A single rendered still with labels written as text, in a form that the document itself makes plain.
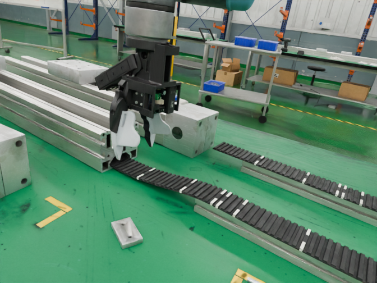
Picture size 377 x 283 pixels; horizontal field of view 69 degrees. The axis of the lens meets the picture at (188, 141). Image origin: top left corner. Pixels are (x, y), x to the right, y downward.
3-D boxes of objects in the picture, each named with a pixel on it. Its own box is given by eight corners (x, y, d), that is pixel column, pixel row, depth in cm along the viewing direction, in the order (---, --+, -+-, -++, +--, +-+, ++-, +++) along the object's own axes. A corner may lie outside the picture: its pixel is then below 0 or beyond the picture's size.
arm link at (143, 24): (114, 4, 42) (151, 10, 48) (114, 36, 43) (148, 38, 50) (152, 9, 38) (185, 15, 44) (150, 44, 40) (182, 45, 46)
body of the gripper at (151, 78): (150, 123, 44) (156, 44, 39) (113, 108, 48) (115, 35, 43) (178, 114, 50) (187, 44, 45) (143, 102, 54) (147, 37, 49)
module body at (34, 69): (185, 136, 77) (189, 106, 73) (162, 146, 69) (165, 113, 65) (30, 76, 115) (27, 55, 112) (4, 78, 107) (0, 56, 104)
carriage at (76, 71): (109, 88, 90) (109, 68, 87) (79, 93, 81) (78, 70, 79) (78, 78, 98) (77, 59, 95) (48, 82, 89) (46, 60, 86)
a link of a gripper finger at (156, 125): (168, 154, 55) (161, 116, 49) (145, 145, 57) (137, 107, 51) (176, 145, 56) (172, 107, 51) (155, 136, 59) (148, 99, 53)
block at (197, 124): (217, 144, 74) (223, 110, 70) (192, 158, 64) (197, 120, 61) (190, 133, 78) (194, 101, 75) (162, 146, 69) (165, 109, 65)
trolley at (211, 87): (267, 113, 395) (286, 38, 355) (265, 124, 346) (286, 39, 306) (199, 99, 420) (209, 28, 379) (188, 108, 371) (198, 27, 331)
